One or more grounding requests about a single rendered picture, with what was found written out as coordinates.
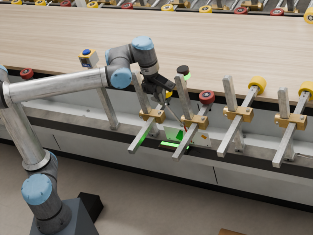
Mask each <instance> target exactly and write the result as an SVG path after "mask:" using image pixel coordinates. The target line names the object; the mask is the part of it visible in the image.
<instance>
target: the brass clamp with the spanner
mask: <svg viewBox="0 0 313 235"><path fill-rule="evenodd" d="M201 117H203V116H200V115H194V116H193V118H192V120H189V119H185V117H184V115H182V116H181V122H185V127H190V126H191V124H192V123H196V124H198V127H199V128H198V129H201V130H206V128H207V127H208V125H209V120H208V117H207V116H204V118H205V120H204V121H202V120H201Z"/></svg>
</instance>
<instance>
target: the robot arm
mask: <svg viewBox="0 0 313 235"><path fill-rule="evenodd" d="M105 59H106V64H107V66H103V67H100V68H95V69H88V70H83V71H77V72H72V73H67V74H62V75H56V76H49V77H44V78H39V79H34V80H29V81H23V82H18V83H11V84H10V82H9V80H8V71H7V69H6V68H5V67H4V66H2V65H0V118H1V120H2V122H3V124H4V126H5V127H6V129H7V131H8V133H9V134H10V136H11V138H12V140H13V142H14V143H15V145H16V147H17V149H18V150H19V152H20V154H21V156H22V158H23V162H22V166H23V168H24V169H25V171H26V173H27V176H28V178H27V179H26V180H25V181H24V182H23V184H22V187H21V193H22V196H23V198H24V200H25V201H26V203H27V204H28V206H29V207H30V209H31V211H32V212H33V214H34V215H35V223H36V226H37V228H38V230H39V231H40V232H41V233H43V234H47V235H51V234H55V233H58V232H60V231H62V230H63V229H64V228H65V227H66V226H67V225H68V224H69V223H70V221H71V218H72V212H71V209H70V208H69V206H68V205H67V204H65V203H63V202H62V201H61V199H60V197H59V196H58V193H57V174H58V162H57V158H56V156H55V155H54V154H53V153H52V152H50V151H48V150H46V149H43V148H42V146H41V144H40V142H39V140H38V138H37V136H36V134H35V132H34V130H33V128H32V126H31V124H30V122H29V120H28V118H27V116H26V114H25V112H24V110H23V108H22V106H21V105H20V102H25V101H30V100H35V99H40V98H46V97H53V96H58V95H63V94H68V93H73V92H79V91H84V90H91V89H96V88H101V87H109V86H113V87H115V88H117V89H123V88H126V87H127V86H129V84H130V83H131V80H132V72H131V69H130V64H133V63H138V65H139V67H140V70H141V71H140V74H141V75H143V77H144V79H143V80H142V83H141V86H142V89H143V92H144V93H149V94H151V93H153V97H151V100H152V101H155V102H157V103H159V104H160V105H162V106H163V105H164V103H165V98H166V90H167V91H168V92H172V91H173V89H174V88H175V86H176V84H175V83H174V82H172V81H171V80H169V79H167V78H166V77H164V76H162V75H161V74H159V73H158V70H159V68H160V66H159V62H158V59H157V56H156V52H155V49H154V44H153V42H152V39H151V38H150V37H148V36H138V37H136V38H134V39H133V40H132V42H131V43H130V44H126V45H122V46H119V47H115V48H110V49H108V50H106V51H105Z"/></svg>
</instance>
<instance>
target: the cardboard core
mask: <svg viewBox="0 0 313 235"><path fill-rule="evenodd" d="M218 235H246V234H242V233H238V232H235V231H231V230H227V229H224V228H222V229H220V231H219V234H218Z"/></svg>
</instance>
